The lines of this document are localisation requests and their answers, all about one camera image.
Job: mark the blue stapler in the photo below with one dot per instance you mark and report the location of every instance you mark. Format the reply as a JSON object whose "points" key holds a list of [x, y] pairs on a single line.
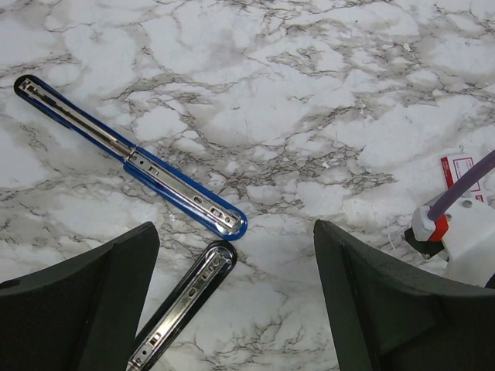
{"points": [[205, 207]]}

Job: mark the red white staple box sleeve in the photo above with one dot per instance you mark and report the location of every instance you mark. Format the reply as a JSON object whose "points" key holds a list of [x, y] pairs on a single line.
{"points": [[463, 175]]}

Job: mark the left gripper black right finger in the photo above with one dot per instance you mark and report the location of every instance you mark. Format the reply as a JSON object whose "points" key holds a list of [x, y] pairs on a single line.
{"points": [[385, 314]]}

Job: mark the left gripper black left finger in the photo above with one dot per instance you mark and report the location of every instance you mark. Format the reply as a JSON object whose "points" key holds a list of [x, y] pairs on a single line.
{"points": [[82, 313]]}

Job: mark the black stapler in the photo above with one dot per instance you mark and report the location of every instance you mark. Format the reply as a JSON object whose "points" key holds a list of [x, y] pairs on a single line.
{"points": [[186, 299]]}

